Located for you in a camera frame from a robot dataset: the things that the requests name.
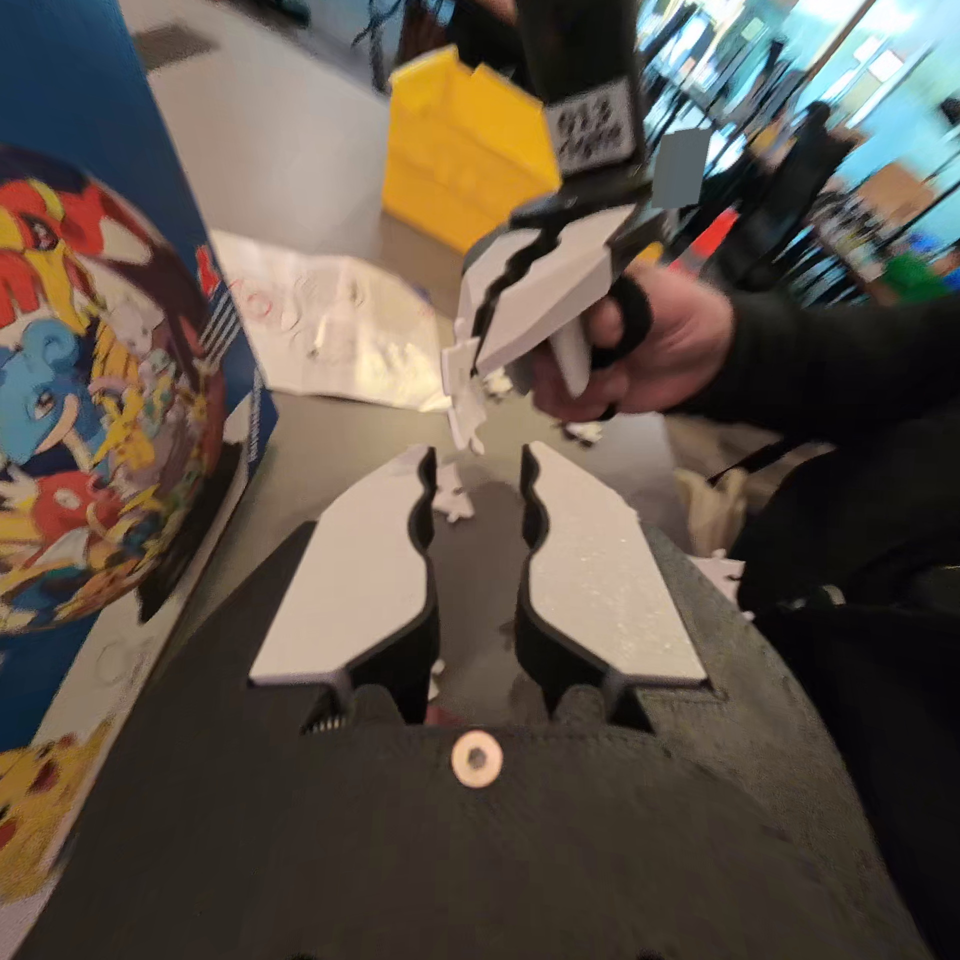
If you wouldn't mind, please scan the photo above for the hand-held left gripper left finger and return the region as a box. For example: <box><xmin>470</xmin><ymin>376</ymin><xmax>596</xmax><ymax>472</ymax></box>
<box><xmin>247</xmin><ymin>444</ymin><xmax>442</xmax><ymax>735</ymax></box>

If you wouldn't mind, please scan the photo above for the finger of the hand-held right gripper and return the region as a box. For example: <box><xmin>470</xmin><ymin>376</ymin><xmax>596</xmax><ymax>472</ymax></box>
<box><xmin>457</xmin><ymin>225</ymin><xmax>560</xmax><ymax>354</ymax></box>
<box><xmin>474</xmin><ymin>204</ymin><xmax>639</xmax><ymax>380</ymax></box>

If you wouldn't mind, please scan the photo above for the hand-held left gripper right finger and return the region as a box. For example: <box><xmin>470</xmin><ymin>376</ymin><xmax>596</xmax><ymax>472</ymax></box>
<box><xmin>514</xmin><ymin>441</ymin><xmax>712</xmax><ymax>735</ymax></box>

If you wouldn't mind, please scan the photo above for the joined white puzzle piece pair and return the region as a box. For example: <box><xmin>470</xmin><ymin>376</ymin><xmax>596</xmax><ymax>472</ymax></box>
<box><xmin>440</xmin><ymin>318</ymin><xmax>490</xmax><ymax>456</ymax></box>

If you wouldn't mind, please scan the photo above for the person's right forearm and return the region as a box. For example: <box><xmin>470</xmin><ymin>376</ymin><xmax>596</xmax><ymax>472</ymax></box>
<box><xmin>660</xmin><ymin>288</ymin><xmax>960</xmax><ymax>455</ymax></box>

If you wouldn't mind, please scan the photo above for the colourful cartoon puzzle box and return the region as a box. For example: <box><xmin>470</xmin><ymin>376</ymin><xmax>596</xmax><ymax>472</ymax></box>
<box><xmin>0</xmin><ymin>0</ymin><xmax>280</xmax><ymax>960</ymax></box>

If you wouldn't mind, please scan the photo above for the person's right hand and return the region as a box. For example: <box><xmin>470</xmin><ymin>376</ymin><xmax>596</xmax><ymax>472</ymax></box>
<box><xmin>531</xmin><ymin>264</ymin><xmax>738</xmax><ymax>423</ymax></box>

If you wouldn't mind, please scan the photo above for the cream cloth bag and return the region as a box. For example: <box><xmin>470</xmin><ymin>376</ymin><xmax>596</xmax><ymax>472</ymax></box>
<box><xmin>673</xmin><ymin>463</ymin><xmax>753</xmax><ymax>558</ymax></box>

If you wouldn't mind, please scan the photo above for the yellow plastic bin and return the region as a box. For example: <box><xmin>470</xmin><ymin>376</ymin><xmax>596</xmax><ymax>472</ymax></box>
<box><xmin>381</xmin><ymin>43</ymin><xmax>564</xmax><ymax>257</ymax></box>

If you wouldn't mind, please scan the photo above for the red blurred object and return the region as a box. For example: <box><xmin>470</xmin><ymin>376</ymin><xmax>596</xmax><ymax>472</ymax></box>
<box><xmin>671</xmin><ymin>208</ymin><xmax>741</xmax><ymax>273</ymax></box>

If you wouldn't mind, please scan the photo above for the crumpled clear plastic bag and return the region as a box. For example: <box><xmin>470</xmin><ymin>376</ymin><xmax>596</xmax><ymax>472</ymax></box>
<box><xmin>212</xmin><ymin>228</ymin><xmax>453</xmax><ymax>415</ymax></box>

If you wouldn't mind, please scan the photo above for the dark blurred chair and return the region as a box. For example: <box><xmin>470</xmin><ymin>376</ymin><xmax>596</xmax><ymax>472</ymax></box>
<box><xmin>716</xmin><ymin>99</ymin><xmax>865</xmax><ymax>295</ymax></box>

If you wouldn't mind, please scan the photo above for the green blurred object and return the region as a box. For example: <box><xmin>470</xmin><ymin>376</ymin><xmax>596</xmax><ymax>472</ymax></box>
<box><xmin>882</xmin><ymin>251</ymin><xmax>957</xmax><ymax>303</ymax></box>

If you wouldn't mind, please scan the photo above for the dark floor grate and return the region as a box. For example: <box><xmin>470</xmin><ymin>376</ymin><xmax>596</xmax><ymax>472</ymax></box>
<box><xmin>130</xmin><ymin>22</ymin><xmax>220</xmax><ymax>74</ymax></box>

